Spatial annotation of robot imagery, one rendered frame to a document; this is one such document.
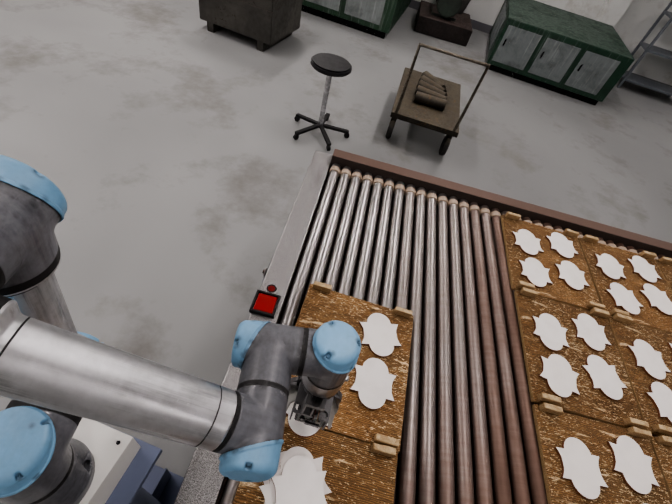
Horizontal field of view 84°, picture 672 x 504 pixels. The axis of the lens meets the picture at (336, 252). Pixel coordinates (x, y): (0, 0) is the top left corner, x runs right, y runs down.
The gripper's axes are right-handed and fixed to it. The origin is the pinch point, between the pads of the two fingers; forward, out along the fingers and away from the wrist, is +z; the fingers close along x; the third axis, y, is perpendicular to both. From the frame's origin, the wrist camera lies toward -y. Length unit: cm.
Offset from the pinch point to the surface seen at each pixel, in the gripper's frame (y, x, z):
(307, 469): 11.3, 3.8, 7.1
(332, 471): 9.2, 10.0, 11.9
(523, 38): -559, 155, 55
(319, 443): 4.2, 5.6, 11.9
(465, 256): -76, 45, 14
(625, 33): -718, 342, 45
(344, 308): -35.2, 3.8, 12.0
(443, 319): -43, 37, 14
